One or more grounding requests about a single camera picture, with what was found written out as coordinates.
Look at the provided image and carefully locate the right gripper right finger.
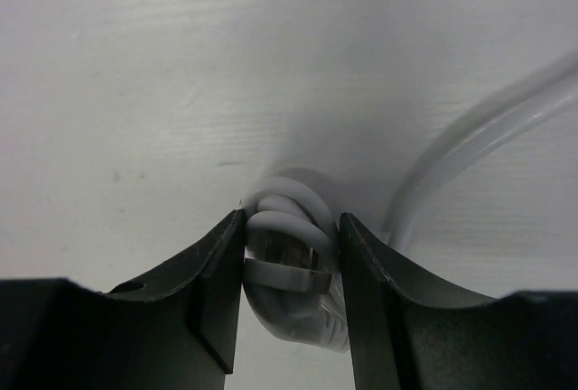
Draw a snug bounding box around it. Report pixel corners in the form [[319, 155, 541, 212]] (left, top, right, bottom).
[[339, 213, 493, 389]]

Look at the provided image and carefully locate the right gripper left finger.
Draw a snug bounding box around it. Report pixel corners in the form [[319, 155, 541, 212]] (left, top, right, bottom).
[[99, 210, 245, 375]]

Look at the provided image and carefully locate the white cord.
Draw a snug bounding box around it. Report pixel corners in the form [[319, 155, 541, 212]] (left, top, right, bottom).
[[241, 49, 578, 355]]

